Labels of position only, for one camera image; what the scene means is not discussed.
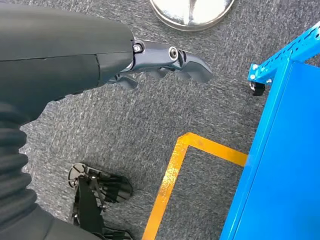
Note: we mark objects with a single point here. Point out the yellow floor tape marking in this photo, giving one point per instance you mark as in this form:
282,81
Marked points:
175,159

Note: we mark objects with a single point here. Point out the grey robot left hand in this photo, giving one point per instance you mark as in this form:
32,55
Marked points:
62,49

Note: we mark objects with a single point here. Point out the chrome belt barrier stanchion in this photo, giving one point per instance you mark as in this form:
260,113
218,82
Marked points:
175,13

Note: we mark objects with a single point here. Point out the robot left arm ribbed sleeve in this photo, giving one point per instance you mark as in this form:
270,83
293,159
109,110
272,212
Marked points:
12,165

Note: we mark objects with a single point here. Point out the blue metal shelf rack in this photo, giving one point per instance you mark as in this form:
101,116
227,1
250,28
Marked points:
287,149

